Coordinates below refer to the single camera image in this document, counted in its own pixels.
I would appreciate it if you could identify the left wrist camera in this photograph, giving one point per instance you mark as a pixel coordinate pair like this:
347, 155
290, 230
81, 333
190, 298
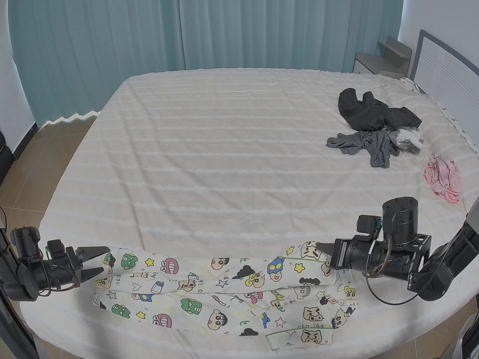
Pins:
55, 247

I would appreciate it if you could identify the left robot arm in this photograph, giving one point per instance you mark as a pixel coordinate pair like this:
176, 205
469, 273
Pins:
18, 275

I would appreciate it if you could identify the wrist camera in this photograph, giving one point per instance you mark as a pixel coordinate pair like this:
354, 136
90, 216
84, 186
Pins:
368, 226
55, 247

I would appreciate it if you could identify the black garment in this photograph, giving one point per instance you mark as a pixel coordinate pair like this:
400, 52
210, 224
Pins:
366, 114

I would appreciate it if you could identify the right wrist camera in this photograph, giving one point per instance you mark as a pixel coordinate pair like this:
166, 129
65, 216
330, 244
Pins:
368, 226

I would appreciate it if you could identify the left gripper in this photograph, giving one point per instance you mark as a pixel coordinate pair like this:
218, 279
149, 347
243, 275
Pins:
61, 271

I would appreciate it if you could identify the grey bedside table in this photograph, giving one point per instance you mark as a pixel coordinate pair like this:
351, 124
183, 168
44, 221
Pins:
378, 62

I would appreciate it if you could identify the blue-green curtain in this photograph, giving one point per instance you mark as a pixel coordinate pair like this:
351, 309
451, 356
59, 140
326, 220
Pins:
280, 21
93, 43

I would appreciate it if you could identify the white garment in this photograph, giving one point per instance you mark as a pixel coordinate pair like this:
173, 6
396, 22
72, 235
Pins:
408, 137

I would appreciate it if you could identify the pink garment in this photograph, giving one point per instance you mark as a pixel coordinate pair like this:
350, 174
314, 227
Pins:
443, 178

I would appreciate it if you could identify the dark grey garment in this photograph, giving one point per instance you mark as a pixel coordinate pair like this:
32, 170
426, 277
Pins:
378, 148

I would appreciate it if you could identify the white printed pyjama top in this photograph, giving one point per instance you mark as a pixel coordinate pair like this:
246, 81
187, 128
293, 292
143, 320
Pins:
224, 297

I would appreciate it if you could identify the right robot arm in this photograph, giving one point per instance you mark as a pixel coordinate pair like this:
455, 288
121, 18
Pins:
441, 267

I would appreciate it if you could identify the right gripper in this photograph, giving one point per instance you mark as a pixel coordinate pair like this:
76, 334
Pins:
355, 256

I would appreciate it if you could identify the bed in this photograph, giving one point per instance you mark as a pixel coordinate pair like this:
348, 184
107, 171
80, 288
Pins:
224, 163

